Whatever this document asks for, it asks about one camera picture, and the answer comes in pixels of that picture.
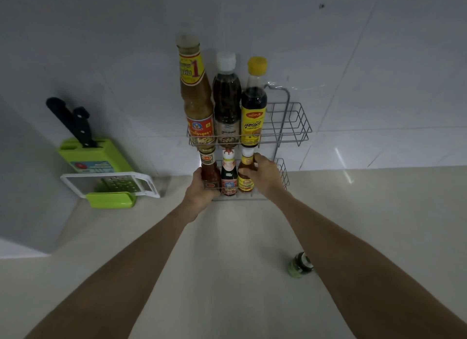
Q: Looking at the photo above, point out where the person's left hand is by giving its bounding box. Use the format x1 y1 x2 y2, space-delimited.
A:
180 167 222 223

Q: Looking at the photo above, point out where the person's right hand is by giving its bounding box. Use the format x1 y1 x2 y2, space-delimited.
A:
237 152 287 201

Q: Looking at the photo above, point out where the small orange sauce bottle white cap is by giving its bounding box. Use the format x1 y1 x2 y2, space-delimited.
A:
237 147 256 193

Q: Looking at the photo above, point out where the red chili sauce bottle gold cap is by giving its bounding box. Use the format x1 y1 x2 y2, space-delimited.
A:
198 147 222 190

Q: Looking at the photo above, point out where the small bottle red white cap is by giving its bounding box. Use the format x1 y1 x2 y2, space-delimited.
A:
220 147 238 197

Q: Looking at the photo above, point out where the yellow label soy sauce bottle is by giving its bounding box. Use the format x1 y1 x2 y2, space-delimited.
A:
240 56 268 148

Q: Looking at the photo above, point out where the grey wire two-tier rack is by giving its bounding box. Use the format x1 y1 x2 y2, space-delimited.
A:
186 84 313 201

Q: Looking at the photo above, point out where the dark sauce bottle white cap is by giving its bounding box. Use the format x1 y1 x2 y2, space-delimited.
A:
212 51 242 146

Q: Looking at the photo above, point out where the small green jar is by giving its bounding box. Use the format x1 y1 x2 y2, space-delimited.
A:
287 252 314 279

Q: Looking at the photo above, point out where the tall light brown sauce bottle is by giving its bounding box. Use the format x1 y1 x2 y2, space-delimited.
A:
176 33 216 146

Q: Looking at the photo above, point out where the person's left forearm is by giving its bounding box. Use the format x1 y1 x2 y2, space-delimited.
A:
23 203 198 339

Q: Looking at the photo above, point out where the person's right forearm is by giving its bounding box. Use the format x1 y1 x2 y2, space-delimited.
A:
277 193 467 339

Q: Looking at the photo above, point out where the white framed grater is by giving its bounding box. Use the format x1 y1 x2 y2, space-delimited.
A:
60 171 161 200

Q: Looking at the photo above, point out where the green grater holder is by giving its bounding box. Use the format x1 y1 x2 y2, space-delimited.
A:
86 182 138 209

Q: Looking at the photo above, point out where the green knife block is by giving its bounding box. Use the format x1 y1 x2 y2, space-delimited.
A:
56 138 136 174

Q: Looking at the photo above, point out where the small black-handled knife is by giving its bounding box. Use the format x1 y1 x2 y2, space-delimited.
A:
72 106 98 148

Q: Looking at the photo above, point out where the large black-handled knife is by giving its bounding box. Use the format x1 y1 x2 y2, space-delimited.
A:
46 97 92 148

